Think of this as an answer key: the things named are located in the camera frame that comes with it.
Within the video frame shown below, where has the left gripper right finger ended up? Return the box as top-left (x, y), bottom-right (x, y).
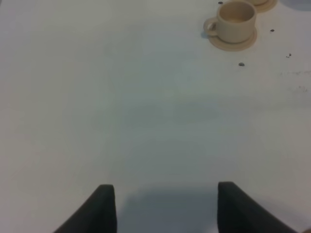
top-left (217, 182), bottom-right (295, 233)

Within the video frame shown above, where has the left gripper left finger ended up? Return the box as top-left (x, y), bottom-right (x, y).
top-left (55, 184), bottom-right (117, 233)

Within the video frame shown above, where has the near beige saucer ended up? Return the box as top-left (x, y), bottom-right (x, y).
top-left (208, 28), bottom-right (258, 51)

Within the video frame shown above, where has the beige saucer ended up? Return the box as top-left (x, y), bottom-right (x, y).
top-left (208, 28), bottom-right (258, 51)
top-left (248, 0), bottom-right (278, 13)

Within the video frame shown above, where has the near beige teacup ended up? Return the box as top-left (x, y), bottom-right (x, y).
top-left (203, 0), bottom-right (257, 44)

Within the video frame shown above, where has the far beige saucer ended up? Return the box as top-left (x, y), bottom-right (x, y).
top-left (248, 0), bottom-right (278, 13)

